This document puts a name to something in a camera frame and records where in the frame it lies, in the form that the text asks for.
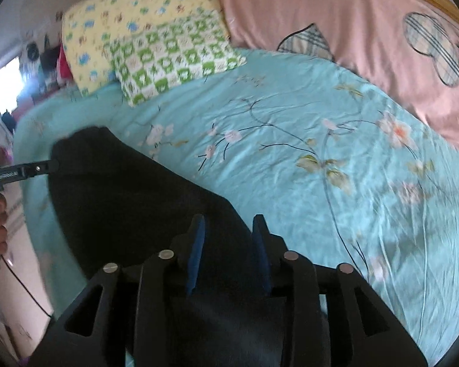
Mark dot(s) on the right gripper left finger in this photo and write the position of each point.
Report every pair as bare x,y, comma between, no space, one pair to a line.
188,249

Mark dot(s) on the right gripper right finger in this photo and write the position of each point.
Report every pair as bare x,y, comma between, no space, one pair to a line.
268,251

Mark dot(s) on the black pants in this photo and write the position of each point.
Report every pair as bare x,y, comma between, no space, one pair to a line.
115,205

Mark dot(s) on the teal floral bed sheet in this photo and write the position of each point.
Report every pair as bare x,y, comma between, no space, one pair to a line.
336,167

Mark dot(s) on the yellow floral pillow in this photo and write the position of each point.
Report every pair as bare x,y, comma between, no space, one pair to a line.
90,24

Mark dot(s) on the green checked pillow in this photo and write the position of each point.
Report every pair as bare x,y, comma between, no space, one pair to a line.
171,54

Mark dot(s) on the pink quilt with plaid hearts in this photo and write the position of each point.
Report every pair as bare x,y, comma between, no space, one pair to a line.
404,47

